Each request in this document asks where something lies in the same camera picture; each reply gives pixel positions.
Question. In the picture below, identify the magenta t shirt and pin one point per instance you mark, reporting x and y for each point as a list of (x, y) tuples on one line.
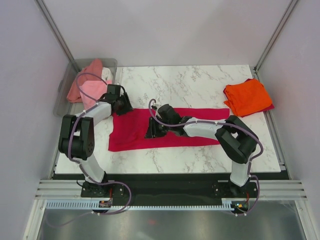
[(261, 101), (129, 132)]

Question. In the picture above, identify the orange folded t shirt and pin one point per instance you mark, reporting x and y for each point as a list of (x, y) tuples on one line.
[(238, 99)]

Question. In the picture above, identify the white slotted cable duct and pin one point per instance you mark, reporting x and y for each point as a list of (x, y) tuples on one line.
[(98, 205)]

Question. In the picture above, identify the folded magenta t shirt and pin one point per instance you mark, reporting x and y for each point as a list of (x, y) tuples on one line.
[(261, 101)]

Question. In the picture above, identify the white t shirt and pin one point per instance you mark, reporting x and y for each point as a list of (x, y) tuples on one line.
[(107, 75)]

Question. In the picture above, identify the left aluminium frame post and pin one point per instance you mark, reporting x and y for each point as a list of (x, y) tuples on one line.
[(56, 32)]

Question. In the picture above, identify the dusty rose t shirt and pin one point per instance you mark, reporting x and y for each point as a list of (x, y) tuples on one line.
[(91, 72)]

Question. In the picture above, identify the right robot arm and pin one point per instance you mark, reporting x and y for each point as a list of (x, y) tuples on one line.
[(237, 140)]

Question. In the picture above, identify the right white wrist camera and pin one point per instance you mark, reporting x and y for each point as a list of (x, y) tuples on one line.
[(155, 107)]

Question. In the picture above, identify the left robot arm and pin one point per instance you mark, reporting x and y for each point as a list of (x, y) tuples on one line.
[(77, 138)]

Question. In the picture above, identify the light pink t shirt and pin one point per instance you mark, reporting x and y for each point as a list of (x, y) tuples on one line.
[(94, 89)]

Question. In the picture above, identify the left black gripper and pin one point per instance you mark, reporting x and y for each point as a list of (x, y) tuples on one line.
[(128, 107)]

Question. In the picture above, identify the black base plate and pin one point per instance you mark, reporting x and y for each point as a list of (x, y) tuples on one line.
[(179, 189)]

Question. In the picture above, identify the right aluminium frame post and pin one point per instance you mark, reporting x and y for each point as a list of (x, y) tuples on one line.
[(275, 35)]

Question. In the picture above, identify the clear plastic bin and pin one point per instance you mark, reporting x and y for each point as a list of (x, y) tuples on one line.
[(62, 105)]

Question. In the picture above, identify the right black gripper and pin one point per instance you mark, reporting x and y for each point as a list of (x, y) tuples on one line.
[(151, 131)]

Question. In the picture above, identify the aluminium frame post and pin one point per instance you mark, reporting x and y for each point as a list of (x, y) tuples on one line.
[(275, 35), (56, 32)]

